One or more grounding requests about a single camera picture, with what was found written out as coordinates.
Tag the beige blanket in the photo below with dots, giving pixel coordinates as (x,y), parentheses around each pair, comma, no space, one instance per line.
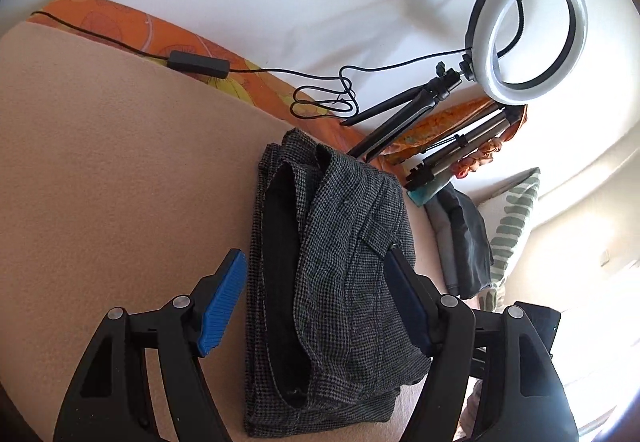
(125,182)

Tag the orange patterned sheet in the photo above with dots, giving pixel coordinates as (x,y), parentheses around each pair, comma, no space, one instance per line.
(165,38)

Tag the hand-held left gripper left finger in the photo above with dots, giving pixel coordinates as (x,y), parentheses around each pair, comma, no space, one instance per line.
(220,304)

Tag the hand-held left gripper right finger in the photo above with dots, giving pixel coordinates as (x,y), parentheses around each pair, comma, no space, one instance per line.
(411,309)

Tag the black tripod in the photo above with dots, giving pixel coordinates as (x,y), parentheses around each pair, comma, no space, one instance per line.
(400,115)

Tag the green leaf print pillow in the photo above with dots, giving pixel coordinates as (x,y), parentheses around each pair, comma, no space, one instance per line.
(512,224)

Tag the orange patterned cloth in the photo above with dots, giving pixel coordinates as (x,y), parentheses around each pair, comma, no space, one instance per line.
(440,125)

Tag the silver folded tripod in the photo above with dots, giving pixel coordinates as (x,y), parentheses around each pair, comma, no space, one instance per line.
(452,150)

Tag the grey houndstooth pants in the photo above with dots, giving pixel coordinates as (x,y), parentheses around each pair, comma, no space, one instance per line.
(327,282)

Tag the grey folded clothes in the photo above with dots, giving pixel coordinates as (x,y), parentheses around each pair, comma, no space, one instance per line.
(462,242)

